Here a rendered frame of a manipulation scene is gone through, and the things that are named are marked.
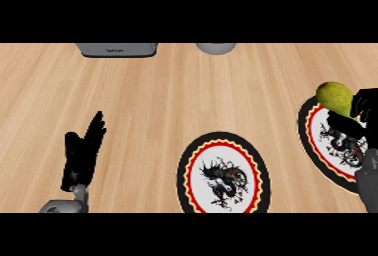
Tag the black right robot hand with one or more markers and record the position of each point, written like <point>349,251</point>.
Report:
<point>363,115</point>

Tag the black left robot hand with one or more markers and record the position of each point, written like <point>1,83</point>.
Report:
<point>82,156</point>

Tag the green pear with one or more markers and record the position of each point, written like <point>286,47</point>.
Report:
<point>335,96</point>

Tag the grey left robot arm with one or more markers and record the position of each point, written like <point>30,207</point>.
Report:
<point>67,204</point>

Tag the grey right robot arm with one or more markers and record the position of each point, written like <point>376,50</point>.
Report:
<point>370,186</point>

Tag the dragon print plate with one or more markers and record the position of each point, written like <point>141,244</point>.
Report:
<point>224,175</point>
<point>333,146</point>

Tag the grey box appliance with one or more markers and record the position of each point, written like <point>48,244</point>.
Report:
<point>117,50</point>

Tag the grey round object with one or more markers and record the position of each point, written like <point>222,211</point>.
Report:
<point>216,48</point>

